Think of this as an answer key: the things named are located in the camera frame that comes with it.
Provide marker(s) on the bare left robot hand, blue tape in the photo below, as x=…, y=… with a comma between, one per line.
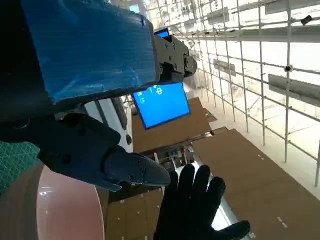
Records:
x=95, y=50

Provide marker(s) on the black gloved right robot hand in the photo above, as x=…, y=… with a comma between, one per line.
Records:
x=187, y=205

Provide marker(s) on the pink bowl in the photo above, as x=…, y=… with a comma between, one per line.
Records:
x=50, y=212

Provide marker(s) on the blue screen monitor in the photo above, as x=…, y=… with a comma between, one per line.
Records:
x=162, y=105

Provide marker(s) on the green cutting mat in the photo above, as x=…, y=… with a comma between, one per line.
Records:
x=15, y=162

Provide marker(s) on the white metal grid frame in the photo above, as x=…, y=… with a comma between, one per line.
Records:
x=250, y=75

